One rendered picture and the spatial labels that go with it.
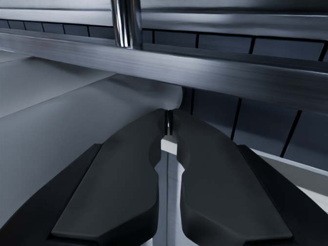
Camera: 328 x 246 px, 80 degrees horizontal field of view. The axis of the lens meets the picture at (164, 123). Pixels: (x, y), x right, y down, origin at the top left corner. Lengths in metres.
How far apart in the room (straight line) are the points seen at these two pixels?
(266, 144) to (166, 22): 0.12
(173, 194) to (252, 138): 0.21
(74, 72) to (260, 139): 0.15
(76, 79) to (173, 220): 0.31
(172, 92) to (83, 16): 0.12
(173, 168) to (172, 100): 0.17
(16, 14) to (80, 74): 0.18
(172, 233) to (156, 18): 0.38
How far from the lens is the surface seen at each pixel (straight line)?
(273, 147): 0.17
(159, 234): 0.41
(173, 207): 0.38
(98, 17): 0.22
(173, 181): 0.33
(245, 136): 0.17
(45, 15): 0.28
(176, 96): 0.16
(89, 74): 0.18
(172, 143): 0.16
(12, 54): 0.29
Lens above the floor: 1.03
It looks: 47 degrees down
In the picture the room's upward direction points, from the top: 131 degrees counter-clockwise
